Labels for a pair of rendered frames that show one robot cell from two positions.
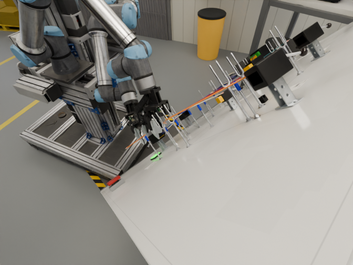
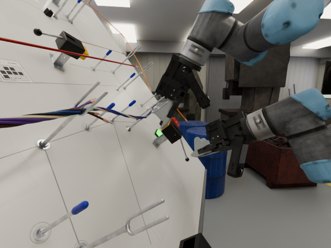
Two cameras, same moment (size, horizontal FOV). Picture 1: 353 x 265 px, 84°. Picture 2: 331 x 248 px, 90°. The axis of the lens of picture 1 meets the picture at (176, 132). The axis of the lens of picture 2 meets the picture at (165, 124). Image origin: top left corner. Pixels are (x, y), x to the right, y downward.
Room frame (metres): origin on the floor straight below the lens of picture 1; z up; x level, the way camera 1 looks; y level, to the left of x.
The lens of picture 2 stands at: (0.99, -0.21, 1.25)
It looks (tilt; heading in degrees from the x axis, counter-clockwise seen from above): 10 degrees down; 148
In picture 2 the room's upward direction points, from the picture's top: straight up
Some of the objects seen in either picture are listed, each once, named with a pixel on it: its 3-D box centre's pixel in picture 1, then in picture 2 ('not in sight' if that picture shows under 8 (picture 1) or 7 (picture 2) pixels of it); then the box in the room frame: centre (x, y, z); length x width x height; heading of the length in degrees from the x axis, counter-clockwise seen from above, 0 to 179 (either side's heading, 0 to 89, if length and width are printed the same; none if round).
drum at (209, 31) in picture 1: (209, 35); not in sight; (3.38, -0.61, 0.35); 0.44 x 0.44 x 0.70
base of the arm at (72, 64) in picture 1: (63, 60); not in sight; (1.08, 0.65, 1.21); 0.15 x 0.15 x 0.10
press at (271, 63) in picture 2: not in sight; (244, 90); (-1.33, 3.35, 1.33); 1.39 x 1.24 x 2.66; 63
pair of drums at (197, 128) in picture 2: not in sight; (198, 152); (-0.73, 1.44, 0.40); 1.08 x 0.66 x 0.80; 142
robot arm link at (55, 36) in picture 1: (52, 40); not in sight; (1.08, 0.65, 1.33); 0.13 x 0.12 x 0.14; 152
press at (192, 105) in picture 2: not in sight; (183, 96); (-3.57, 3.37, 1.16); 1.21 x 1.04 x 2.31; 65
